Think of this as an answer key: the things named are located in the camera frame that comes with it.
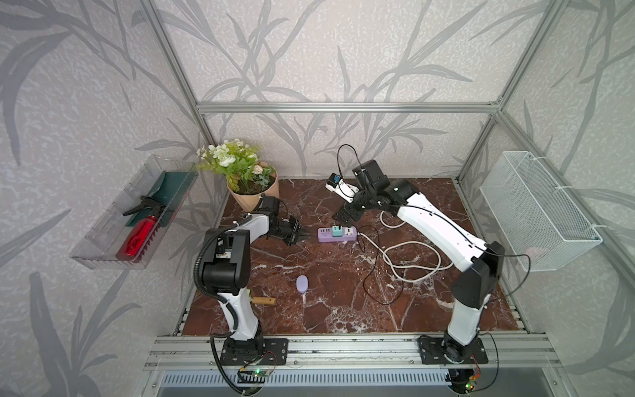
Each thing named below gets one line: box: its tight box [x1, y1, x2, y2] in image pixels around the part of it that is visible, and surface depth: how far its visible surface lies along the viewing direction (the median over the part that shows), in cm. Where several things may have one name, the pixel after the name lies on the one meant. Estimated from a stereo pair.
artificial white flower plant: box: [195, 138, 276, 193], surface depth 90 cm
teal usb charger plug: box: [331, 224, 344, 238], surface depth 97 cm
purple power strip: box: [317, 226, 358, 244], surface depth 101 cm
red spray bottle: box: [124, 215, 160, 261], surface depth 61 cm
